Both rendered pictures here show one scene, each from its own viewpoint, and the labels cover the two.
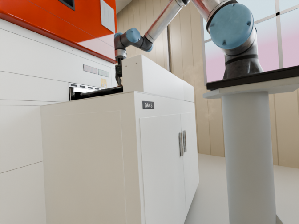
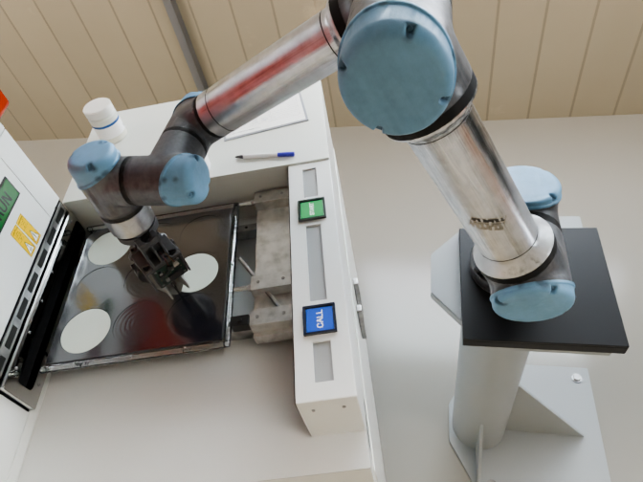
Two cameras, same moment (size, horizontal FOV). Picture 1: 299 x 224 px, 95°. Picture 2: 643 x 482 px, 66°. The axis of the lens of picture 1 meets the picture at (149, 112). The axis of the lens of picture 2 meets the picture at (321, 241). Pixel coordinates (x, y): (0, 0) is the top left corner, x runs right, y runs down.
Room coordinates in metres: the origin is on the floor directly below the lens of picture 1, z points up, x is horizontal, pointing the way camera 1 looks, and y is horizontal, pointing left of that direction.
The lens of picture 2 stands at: (0.20, 0.13, 1.66)
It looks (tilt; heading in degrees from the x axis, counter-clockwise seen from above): 48 degrees down; 338
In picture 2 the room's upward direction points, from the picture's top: 14 degrees counter-clockwise
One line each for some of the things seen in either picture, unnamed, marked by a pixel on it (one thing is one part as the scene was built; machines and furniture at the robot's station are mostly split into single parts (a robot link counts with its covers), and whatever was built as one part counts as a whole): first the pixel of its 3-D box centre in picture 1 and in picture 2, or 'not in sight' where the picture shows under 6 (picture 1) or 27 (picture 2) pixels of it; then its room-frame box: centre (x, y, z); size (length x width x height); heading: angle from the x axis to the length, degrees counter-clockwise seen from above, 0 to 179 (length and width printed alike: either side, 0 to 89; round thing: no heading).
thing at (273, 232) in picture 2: not in sight; (276, 262); (0.87, -0.03, 0.87); 0.36 x 0.08 x 0.03; 151
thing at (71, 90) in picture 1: (97, 97); (52, 299); (1.08, 0.40, 0.89); 0.44 x 0.02 x 0.10; 151
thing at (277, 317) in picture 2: not in sight; (272, 318); (0.74, 0.05, 0.89); 0.08 x 0.03 x 0.03; 61
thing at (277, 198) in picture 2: not in sight; (272, 199); (1.02, -0.11, 0.89); 0.08 x 0.03 x 0.03; 61
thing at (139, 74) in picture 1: (161, 86); (321, 280); (0.75, -0.08, 0.89); 0.55 x 0.09 x 0.14; 151
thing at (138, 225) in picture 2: (121, 55); (130, 215); (0.89, 0.16, 1.13); 0.08 x 0.08 x 0.05
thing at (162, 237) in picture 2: (121, 67); (151, 250); (0.89, 0.17, 1.05); 0.09 x 0.08 x 0.12; 7
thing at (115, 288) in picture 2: (119, 93); (147, 278); (0.99, 0.21, 0.90); 0.34 x 0.34 x 0.01; 61
